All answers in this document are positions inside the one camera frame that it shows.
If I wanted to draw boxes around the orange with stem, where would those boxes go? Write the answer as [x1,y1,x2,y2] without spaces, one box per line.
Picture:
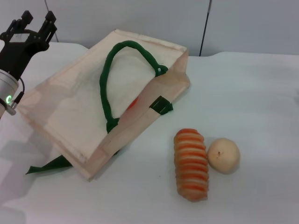
[127,98,139,111]

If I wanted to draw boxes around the cream canvas handbag green handles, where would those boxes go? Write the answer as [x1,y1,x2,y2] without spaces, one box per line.
[17,29,191,182]

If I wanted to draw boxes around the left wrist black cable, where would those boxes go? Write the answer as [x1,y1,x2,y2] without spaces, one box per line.
[4,77,25,115]

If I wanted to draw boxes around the orange striped bread loaf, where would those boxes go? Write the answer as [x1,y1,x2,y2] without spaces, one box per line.
[173,128,209,202]

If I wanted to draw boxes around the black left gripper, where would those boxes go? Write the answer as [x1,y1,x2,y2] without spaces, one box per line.
[0,10,58,79]

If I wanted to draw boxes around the pale yellow round pear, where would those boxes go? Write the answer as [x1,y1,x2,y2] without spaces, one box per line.
[207,138,241,175]

